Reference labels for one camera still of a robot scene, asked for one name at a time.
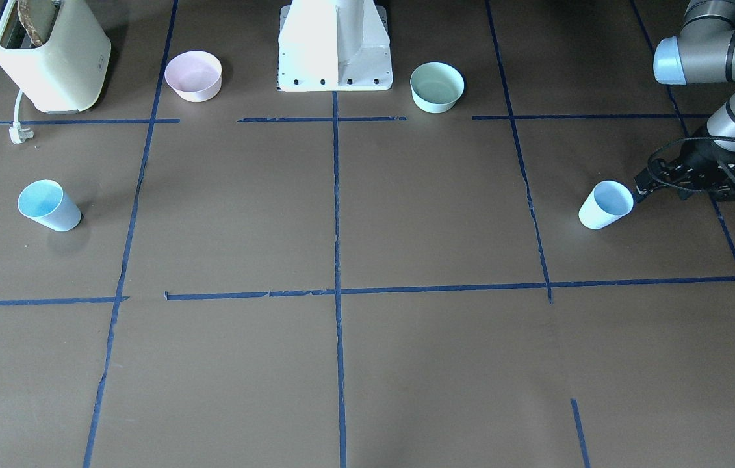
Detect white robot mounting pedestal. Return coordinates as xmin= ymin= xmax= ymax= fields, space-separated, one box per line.
xmin=276 ymin=1 xmax=394 ymax=92

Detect white toaster power cord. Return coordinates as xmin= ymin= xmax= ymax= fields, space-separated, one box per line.
xmin=9 ymin=89 xmax=35 ymax=145

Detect pink bowl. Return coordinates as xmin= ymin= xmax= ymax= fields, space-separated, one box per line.
xmin=163 ymin=50 xmax=224 ymax=103

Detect pale green bowl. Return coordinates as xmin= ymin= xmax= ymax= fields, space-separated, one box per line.
xmin=409 ymin=62 xmax=465 ymax=114

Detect blue cup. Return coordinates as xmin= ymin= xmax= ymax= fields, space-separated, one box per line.
xmin=578 ymin=180 xmax=634 ymax=230
xmin=17 ymin=179 xmax=82 ymax=232

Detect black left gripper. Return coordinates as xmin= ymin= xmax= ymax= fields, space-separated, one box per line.
xmin=634 ymin=135 xmax=735 ymax=203

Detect toasted bread slice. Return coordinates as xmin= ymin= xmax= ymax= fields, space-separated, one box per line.
xmin=16 ymin=0 xmax=58 ymax=47

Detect cream white toaster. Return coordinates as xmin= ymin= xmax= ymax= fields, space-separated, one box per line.
xmin=0 ymin=1 xmax=112 ymax=114

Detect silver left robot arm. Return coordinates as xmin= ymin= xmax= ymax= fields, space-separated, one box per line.
xmin=634 ymin=1 xmax=735 ymax=203

